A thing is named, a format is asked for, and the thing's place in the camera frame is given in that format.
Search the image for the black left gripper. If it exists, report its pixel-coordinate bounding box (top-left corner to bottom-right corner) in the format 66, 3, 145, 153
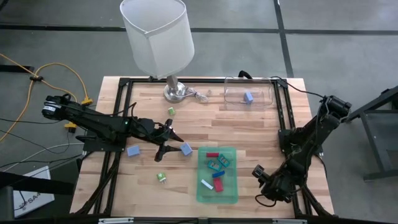
144, 119, 185, 163

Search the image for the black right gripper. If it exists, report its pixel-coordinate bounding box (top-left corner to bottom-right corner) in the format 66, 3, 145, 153
251, 164, 294, 202

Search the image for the teal mini stapler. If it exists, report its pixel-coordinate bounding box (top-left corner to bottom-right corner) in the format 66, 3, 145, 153
216, 154, 231, 168
207, 160, 223, 172

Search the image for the red rectangular box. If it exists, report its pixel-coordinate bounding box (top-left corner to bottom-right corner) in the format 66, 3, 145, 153
212, 177, 224, 193

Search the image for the green translucent plastic tray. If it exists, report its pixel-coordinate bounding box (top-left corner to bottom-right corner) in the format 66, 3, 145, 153
195, 146, 239, 205

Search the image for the clear plastic container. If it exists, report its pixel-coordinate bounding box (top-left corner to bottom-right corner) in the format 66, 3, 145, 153
223, 77, 274, 112

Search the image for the white shade silver table lamp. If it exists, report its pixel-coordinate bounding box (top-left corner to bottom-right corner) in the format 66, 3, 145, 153
119, 0, 195, 104

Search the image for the black metal stand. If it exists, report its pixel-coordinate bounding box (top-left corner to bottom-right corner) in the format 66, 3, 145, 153
343, 85, 398, 182

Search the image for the black beam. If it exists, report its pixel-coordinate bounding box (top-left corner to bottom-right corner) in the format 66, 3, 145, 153
0, 170, 75, 197

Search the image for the white printed box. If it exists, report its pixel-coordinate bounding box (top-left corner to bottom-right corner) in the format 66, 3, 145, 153
12, 166, 55, 218

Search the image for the black floor strip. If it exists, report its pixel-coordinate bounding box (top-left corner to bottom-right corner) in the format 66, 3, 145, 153
0, 64, 34, 73

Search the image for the silver metal bracket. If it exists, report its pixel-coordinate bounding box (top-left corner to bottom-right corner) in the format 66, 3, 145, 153
98, 217, 134, 224
272, 218, 308, 224

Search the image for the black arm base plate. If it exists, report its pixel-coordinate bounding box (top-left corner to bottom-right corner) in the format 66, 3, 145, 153
83, 128, 128, 152
279, 129, 324, 155

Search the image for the clear lamp power cable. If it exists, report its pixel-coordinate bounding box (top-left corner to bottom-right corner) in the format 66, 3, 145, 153
185, 86, 213, 103

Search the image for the black aluminium table frame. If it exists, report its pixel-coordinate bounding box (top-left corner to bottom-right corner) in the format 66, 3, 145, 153
70, 76, 335, 224

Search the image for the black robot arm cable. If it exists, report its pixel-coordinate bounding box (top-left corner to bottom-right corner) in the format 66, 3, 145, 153
270, 76, 326, 100

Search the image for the white floor cable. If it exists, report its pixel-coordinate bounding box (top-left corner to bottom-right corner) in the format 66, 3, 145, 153
0, 142, 85, 173

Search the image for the yellow extension cord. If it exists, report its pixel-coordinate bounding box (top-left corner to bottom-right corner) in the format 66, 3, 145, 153
0, 53, 91, 142

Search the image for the black floor cable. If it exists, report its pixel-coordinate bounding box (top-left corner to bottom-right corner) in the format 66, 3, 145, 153
0, 116, 63, 125

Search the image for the grey post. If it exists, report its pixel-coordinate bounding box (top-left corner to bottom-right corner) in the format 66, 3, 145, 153
0, 185, 15, 224

